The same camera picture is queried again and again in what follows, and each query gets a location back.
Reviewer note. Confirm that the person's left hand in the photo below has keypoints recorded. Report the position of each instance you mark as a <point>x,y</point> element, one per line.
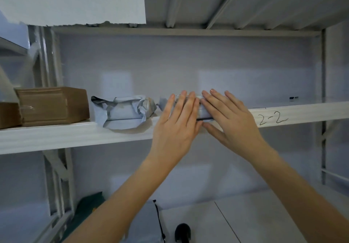
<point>174,139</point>

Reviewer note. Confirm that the person's right hand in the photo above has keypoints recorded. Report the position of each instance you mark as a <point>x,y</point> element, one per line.
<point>237,131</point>

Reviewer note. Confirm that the person's right thumb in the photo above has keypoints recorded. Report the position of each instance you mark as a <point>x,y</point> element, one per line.
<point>214,132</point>

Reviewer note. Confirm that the person's right middle finger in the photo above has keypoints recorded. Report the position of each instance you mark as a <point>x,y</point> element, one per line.
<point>223,100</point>

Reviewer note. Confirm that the person's left little finger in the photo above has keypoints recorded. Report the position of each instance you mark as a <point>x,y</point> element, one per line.
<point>167,107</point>

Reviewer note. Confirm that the person's left middle finger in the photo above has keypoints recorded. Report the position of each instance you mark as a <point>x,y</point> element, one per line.
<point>188,106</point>

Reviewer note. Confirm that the person's left thumb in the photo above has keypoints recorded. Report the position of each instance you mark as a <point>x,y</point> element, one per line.
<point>199,127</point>

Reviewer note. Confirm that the grey plastic parcel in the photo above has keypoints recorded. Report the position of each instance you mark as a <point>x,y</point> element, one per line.
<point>162,104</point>
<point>124,111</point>

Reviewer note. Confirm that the person's left forearm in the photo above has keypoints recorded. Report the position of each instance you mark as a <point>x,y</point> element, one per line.
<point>120,204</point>

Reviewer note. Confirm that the person's right forearm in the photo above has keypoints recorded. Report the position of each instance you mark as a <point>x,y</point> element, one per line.
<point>302,199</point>

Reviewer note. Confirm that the crumpled grey plastic parcel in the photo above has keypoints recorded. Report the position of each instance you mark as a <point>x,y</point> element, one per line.
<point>124,111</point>

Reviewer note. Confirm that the black round object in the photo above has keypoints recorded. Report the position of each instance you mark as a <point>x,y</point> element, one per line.
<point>182,233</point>

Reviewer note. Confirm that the grey bag with black trim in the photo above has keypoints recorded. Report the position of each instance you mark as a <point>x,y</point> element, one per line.
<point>146,223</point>

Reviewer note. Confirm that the large brown cardboard box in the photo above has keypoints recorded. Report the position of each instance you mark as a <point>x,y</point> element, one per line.
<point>51,106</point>

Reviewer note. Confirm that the white metal shelving rack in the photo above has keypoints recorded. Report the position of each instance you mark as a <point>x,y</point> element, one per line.
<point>54,139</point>

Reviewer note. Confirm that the green mat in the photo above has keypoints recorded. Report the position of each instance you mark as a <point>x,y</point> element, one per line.
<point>86,206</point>

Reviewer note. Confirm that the small brown cardboard box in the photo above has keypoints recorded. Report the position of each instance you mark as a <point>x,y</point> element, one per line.
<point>9,116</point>

